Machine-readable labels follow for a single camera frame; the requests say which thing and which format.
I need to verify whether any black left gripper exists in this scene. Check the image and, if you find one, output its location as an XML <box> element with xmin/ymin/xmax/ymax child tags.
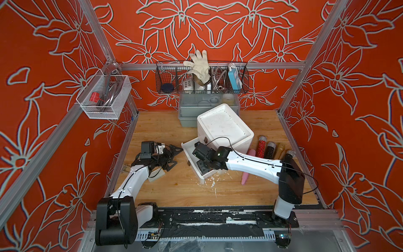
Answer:
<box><xmin>150</xmin><ymin>145</ymin><xmax>182</xmax><ymax>171</ymax></box>

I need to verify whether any white drawer cabinet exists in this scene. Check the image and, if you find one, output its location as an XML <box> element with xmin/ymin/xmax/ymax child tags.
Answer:
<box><xmin>181</xmin><ymin>104</ymin><xmax>254</xmax><ymax>184</ymax></box>

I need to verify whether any pink microphone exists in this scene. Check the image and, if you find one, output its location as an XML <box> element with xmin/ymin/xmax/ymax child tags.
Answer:
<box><xmin>241</xmin><ymin>149</ymin><xmax>256</xmax><ymax>185</ymax></box>

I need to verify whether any red glitter microphone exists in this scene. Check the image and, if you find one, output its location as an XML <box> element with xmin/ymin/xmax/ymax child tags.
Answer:
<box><xmin>256</xmin><ymin>135</ymin><xmax>267</xmax><ymax>158</ymax></box>

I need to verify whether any black microphone silver head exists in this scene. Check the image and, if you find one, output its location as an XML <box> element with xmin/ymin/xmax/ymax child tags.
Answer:
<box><xmin>263</xmin><ymin>142</ymin><xmax>277</xmax><ymax>160</ymax></box>

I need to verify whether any gold microphone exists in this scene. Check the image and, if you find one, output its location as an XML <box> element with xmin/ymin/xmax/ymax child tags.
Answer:
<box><xmin>274</xmin><ymin>143</ymin><xmax>285</xmax><ymax>160</ymax></box>

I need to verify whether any black glitter microphone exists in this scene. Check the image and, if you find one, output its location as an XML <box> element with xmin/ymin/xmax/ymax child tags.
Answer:
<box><xmin>285</xmin><ymin>150</ymin><xmax>296</xmax><ymax>159</ymax></box>

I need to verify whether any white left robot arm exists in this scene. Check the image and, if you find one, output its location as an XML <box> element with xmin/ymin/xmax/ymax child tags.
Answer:
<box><xmin>95</xmin><ymin>141</ymin><xmax>183</xmax><ymax>246</ymax></box>

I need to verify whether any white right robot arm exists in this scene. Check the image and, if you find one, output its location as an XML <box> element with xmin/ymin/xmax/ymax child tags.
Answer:
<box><xmin>192</xmin><ymin>142</ymin><xmax>305</xmax><ymax>219</ymax></box>

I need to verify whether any grey plastic storage box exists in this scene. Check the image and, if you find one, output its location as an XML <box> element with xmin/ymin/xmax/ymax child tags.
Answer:
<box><xmin>178</xmin><ymin>93</ymin><xmax>240</xmax><ymax>128</ymax></box>

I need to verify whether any dark blue round object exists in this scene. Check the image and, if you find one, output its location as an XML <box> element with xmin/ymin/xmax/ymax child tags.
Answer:
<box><xmin>161</xmin><ymin>83</ymin><xmax>175</xmax><ymax>93</ymax></box>

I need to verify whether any white power strip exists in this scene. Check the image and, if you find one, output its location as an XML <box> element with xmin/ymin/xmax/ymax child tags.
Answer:
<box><xmin>182</xmin><ymin>78</ymin><xmax>194</xmax><ymax>91</ymax></box>

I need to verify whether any blue white box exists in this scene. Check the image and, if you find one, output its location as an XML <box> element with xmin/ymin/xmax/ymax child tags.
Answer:
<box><xmin>227</xmin><ymin>63</ymin><xmax>242</xmax><ymax>91</ymax></box>

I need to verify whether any white work glove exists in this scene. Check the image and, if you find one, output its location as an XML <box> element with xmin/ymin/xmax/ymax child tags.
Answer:
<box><xmin>183</xmin><ymin>50</ymin><xmax>211</xmax><ymax>85</ymax></box>

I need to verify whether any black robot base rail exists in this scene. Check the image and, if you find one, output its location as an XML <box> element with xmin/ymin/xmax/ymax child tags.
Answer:
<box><xmin>131</xmin><ymin>206</ymin><xmax>300</xmax><ymax>238</ymax></box>

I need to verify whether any metal coiled hose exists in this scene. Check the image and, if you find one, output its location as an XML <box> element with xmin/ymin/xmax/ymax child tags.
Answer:
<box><xmin>211</xmin><ymin>67</ymin><xmax>228</xmax><ymax>91</ymax></box>

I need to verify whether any black wire wall basket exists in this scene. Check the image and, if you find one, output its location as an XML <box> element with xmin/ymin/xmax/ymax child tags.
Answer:
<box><xmin>155</xmin><ymin>61</ymin><xmax>251</xmax><ymax>94</ymax></box>

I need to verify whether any white wire wall basket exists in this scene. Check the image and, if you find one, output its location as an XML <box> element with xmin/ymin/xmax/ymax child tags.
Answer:
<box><xmin>76</xmin><ymin>70</ymin><xmax>131</xmax><ymax>120</ymax></box>

